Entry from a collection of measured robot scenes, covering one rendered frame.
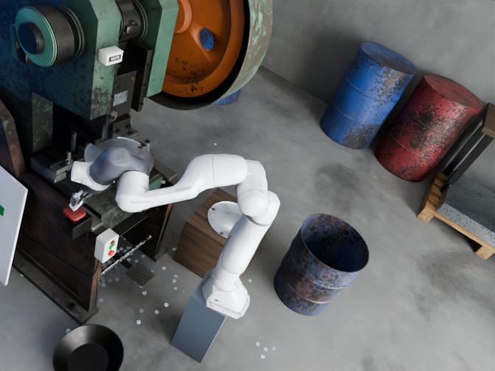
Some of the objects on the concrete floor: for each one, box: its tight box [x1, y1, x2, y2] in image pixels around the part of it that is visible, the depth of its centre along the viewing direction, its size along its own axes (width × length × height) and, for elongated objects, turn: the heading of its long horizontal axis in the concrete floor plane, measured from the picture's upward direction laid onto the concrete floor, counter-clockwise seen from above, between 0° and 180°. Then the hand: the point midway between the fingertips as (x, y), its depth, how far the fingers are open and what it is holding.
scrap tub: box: [274, 213, 370, 316], centre depth 244 cm, size 42×42×48 cm
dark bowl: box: [52, 324, 124, 371], centre depth 185 cm, size 30×30×7 cm
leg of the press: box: [122, 159, 180, 262], centre depth 225 cm, size 92×12×90 cm, turn 39°
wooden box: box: [173, 187, 274, 279], centre depth 245 cm, size 40×38×35 cm
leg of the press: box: [0, 99, 107, 326], centre depth 185 cm, size 92×12×90 cm, turn 39°
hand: (75, 203), depth 150 cm, fingers closed
